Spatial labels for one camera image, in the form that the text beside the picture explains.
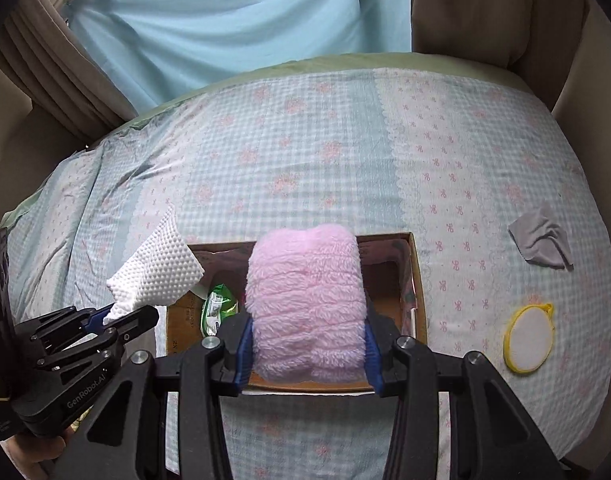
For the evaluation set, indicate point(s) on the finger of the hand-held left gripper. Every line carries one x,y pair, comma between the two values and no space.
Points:
93,321
133,321

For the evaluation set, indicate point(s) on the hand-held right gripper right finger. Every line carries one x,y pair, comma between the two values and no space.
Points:
373,360

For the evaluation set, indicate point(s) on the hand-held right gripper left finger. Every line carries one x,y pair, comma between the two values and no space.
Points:
243,355

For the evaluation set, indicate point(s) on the cardboard box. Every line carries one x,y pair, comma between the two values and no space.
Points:
385,310

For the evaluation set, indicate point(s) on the green wet wipes packet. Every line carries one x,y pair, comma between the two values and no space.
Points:
218,307

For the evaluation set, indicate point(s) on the white dotted cloth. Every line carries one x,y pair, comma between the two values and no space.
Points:
160,265

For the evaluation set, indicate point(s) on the pink fluffy cloth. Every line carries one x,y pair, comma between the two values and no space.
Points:
305,300

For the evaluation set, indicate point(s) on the person's left hand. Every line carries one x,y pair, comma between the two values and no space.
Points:
33,455

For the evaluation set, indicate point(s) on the yellow-rimmed white round pad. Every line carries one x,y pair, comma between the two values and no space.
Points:
530,335

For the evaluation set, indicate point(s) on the grey cloth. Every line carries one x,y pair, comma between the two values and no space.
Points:
540,242

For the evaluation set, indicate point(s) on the green mattress sheet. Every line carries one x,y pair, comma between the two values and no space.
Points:
335,62

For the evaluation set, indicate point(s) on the light blue hanging cloth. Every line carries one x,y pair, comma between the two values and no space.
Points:
235,20

